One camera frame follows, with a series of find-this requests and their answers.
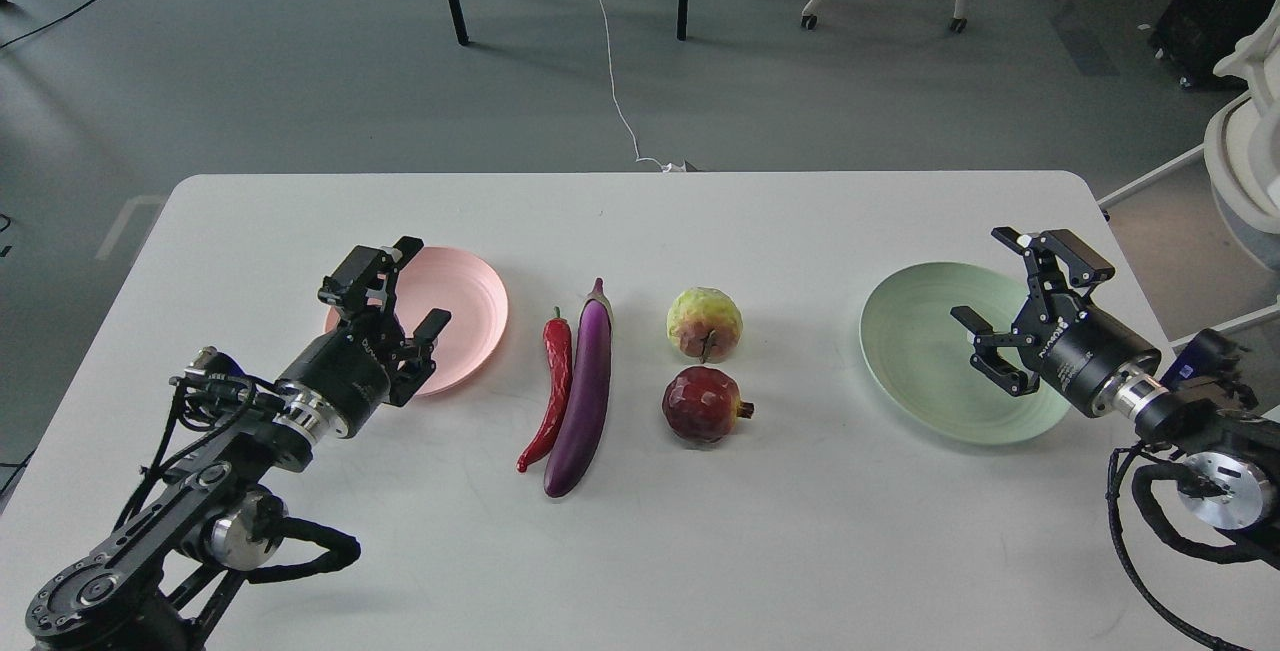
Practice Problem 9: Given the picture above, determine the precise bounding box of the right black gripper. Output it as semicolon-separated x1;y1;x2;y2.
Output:
950;226;1161;418

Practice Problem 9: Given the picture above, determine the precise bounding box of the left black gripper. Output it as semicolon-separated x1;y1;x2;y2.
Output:
275;237;452;440

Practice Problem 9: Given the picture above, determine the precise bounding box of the red chili pepper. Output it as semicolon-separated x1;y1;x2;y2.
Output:
515;306;573;473

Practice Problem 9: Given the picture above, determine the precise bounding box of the purple eggplant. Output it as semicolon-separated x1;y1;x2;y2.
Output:
543;278;613;499

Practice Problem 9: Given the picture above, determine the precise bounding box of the yellow-green apple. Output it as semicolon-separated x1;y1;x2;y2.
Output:
666;286;744;363

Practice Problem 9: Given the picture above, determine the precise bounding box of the red pomegranate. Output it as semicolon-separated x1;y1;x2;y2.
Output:
660;365;755;443

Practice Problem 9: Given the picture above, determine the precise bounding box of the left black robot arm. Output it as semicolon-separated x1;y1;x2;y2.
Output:
26;237;451;650

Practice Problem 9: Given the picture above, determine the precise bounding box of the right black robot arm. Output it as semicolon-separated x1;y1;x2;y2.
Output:
951;226;1277;650

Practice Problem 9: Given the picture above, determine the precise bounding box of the pink plate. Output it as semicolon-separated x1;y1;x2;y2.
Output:
324;246;509;398

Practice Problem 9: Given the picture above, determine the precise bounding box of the green plate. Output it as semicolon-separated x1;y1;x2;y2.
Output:
860;262;1070;446

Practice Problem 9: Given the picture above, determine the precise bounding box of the black equipment case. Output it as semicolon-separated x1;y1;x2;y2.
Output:
1148;0;1276;90

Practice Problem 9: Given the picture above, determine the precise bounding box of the white cable on floor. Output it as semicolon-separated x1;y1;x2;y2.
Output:
572;0;689;174

